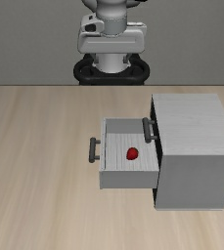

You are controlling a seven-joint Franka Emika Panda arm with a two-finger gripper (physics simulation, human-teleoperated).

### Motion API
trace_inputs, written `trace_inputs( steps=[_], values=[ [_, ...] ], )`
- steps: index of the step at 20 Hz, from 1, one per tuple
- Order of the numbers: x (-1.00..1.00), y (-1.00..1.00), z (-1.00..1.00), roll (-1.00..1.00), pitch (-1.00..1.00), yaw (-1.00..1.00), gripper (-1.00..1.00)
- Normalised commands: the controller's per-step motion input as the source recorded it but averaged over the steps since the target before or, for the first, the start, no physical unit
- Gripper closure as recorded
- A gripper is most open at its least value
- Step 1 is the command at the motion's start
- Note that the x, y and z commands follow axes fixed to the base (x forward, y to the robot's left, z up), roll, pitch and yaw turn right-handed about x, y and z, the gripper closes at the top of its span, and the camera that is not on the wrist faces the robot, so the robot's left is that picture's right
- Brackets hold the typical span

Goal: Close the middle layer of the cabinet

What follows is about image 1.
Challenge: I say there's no grey open drawer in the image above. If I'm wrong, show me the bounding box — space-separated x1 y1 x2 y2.
88 117 160 190

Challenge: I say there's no red strawberry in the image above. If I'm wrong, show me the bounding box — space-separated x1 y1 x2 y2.
126 146 140 161

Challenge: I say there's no grey cabinet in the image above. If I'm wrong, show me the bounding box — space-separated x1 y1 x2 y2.
142 93 224 212

